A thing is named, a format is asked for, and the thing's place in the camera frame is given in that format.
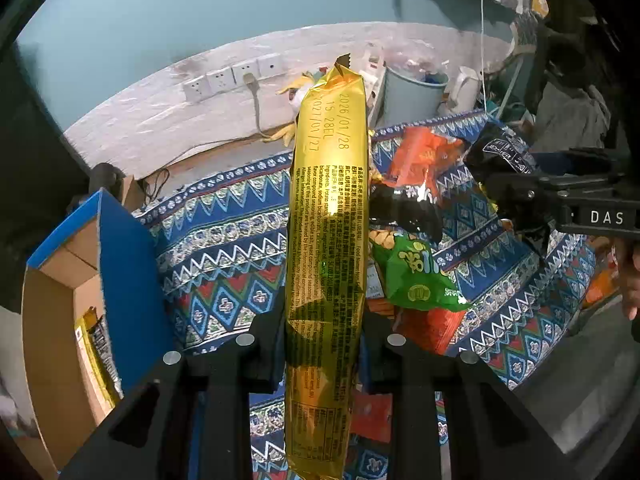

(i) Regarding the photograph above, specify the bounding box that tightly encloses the person's right hand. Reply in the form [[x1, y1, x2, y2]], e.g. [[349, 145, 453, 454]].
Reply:
[[615, 240, 640, 321]]

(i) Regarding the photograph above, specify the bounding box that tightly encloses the yellow biscuit pack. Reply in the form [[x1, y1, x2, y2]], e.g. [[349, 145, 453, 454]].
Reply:
[[284, 55, 369, 479], [75, 307, 122, 414]]

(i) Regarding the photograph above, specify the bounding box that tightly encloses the white booklet stack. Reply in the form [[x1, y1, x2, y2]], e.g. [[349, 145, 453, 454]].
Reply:
[[360, 53, 386, 128]]

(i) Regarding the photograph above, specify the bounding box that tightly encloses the banana peel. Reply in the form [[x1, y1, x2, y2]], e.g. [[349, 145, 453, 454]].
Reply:
[[262, 122, 296, 148]]

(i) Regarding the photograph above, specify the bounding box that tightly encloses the small cardboard box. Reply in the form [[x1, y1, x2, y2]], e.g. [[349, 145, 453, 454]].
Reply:
[[119, 176, 145, 212]]

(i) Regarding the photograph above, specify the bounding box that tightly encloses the black snack packet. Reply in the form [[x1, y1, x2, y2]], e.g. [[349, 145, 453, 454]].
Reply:
[[369, 183, 444, 244], [464, 122, 538, 183]]

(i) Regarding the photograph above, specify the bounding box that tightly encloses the red white paper bag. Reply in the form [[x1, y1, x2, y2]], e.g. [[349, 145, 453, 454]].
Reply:
[[281, 70, 324, 115]]

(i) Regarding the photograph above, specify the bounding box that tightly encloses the light blue trash bin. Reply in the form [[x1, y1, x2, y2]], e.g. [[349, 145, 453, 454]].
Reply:
[[382, 51, 449, 126]]

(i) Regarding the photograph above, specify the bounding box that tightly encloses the orange chips bag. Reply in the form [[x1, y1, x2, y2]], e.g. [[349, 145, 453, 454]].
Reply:
[[386, 126, 465, 200]]

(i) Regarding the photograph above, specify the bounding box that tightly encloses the patterned blue tablecloth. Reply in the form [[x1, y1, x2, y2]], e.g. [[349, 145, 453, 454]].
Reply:
[[131, 109, 599, 480]]

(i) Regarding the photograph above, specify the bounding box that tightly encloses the flat orange-red snack bag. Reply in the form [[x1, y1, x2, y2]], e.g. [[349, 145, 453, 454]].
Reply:
[[350, 311, 460, 451]]

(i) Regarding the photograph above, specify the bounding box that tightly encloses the white wall socket strip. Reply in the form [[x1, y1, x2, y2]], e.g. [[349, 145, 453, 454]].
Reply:
[[182, 53, 285, 104]]

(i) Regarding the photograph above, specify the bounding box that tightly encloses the blue cardboard box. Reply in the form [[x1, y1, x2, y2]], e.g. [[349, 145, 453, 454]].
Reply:
[[22, 190, 175, 472]]

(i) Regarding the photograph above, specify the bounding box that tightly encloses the grey plug and cable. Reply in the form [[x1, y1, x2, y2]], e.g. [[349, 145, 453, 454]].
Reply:
[[139, 72, 281, 206]]

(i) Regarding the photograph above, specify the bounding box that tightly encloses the green snack bag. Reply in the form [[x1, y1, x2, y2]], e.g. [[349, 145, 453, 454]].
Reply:
[[369, 230, 468, 312]]

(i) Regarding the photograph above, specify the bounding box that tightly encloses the black curtain cloth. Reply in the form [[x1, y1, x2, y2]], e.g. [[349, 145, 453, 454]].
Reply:
[[1, 47, 88, 312]]

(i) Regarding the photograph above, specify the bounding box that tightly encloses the white electric kettle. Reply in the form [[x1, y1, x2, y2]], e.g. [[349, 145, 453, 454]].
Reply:
[[439, 66, 482, 116]]

